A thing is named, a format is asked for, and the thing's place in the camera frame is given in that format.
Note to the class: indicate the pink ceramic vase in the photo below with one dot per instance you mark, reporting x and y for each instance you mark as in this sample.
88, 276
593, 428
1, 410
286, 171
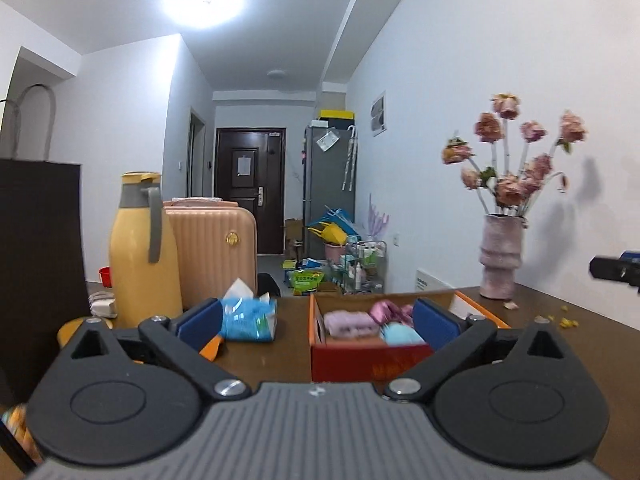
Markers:
500, 256

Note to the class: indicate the blue tissue pack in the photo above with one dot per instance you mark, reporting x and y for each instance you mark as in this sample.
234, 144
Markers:
246, 317

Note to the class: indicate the pink satin scrunchie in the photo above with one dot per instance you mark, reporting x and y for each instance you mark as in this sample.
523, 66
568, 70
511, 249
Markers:
385, 312

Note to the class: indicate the yellow blue bags pile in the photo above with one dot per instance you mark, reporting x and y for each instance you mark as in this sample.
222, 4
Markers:
335, 227

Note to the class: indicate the ceiling lamp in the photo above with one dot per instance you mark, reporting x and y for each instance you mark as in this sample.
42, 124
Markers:
201, 14

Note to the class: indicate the dried pink roses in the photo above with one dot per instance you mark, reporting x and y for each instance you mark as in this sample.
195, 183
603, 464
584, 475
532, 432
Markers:
509, 185

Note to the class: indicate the yellow thermos jug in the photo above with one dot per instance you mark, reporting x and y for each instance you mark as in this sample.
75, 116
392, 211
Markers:
143, 253

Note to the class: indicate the yellow box on fridge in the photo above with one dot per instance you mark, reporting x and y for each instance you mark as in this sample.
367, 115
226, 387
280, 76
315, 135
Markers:
325, 114

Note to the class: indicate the wire storage cart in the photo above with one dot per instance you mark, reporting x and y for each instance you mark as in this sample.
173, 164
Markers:
363, 267

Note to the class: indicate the dark brown door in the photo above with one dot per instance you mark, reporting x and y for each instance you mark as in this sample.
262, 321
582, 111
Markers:
250, 171

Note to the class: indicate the pink suitcase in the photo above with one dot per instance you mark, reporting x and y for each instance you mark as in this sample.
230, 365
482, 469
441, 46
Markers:
217, 245

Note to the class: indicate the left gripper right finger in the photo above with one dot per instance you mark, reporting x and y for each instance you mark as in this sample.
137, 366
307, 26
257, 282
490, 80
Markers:
454, 343

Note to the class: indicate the black paper bag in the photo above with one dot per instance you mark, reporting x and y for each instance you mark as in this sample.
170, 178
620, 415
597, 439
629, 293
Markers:
43, 280

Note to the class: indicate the grey refrigerator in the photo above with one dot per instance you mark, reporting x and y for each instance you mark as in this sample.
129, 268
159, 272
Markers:
323, 181

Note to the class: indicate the pink towel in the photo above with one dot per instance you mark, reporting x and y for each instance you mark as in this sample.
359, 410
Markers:
350, 325

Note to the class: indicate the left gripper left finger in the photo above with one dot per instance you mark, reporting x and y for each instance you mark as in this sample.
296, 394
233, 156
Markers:
177, 344

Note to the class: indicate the green snack bag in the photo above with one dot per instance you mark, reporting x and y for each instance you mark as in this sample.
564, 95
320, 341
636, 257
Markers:
305, 281

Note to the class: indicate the red cardboard box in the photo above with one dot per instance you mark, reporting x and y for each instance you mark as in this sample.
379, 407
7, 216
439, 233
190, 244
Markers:
375, 338

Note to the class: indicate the yellow petal crumbs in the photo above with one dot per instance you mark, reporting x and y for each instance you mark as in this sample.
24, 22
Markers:
562, 319

